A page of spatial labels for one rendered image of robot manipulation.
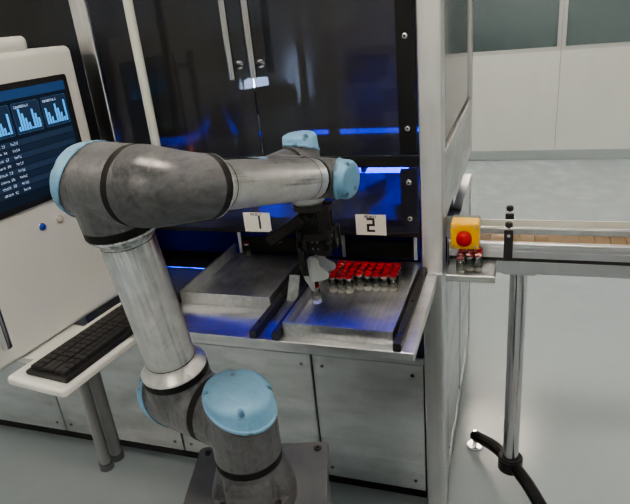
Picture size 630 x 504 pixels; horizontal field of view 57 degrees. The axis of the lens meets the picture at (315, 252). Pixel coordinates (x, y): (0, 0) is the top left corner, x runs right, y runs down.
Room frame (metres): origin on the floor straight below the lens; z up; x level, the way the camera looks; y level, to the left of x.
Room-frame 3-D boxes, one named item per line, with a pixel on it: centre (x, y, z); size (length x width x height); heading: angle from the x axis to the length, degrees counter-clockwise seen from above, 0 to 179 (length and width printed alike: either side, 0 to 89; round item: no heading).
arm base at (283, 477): (0.81, 0.15, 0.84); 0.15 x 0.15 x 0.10
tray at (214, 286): (1.53, 0.19, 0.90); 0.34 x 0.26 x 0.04; 160
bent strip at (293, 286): (1.33, 0.08, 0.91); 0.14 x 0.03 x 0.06; 160
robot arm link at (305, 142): (1.22, 0.01, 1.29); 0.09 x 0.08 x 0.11; 144
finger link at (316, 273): (1.21, 0.00, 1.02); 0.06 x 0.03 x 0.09; 67
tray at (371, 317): (1.31, -0.09, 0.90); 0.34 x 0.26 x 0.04; 159
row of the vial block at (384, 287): (1.39, -0.12, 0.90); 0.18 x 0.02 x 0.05; 69
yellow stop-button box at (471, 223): (1.44, -0.40, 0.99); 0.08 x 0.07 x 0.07; 160
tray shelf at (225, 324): (1.41, 0.06, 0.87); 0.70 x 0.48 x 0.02; 70
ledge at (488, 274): (1.47, -0.43, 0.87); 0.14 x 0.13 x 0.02; 160
